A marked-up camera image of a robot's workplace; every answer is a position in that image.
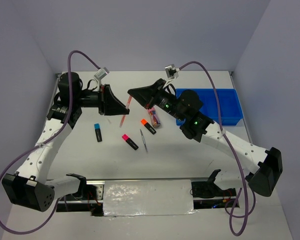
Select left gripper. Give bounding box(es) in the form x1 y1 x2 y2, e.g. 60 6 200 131
74 83 129 115

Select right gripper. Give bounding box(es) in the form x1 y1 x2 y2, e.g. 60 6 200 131
125 81 183 123

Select orange clear pen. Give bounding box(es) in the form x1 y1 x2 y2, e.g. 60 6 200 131
118 96 133 129

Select thin grey pen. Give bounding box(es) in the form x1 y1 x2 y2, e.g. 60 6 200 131
139 129 149 154

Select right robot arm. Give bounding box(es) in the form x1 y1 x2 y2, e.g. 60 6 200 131
127 79 283 197

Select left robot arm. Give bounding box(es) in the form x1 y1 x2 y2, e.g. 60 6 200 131
2 72 130 212

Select orange cap black highlighter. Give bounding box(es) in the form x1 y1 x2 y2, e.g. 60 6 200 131
140 119 157 135

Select pink cap black highlighter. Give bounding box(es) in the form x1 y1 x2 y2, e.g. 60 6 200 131
122 134 139 151

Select blue cap black highlighter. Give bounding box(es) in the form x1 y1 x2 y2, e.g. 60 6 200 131
94 123 103 143

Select blue plastic sorting bin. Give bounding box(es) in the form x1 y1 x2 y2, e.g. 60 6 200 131
175 88 243 127

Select silver foil sheet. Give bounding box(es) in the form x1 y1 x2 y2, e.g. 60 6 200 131
103 179 195 217

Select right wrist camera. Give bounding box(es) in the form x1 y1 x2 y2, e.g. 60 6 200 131
164 64 179 80

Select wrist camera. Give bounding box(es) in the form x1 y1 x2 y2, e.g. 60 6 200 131
93 67 110 81
164 64 179 80

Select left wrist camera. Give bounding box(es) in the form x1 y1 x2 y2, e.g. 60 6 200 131
93 67 110 81

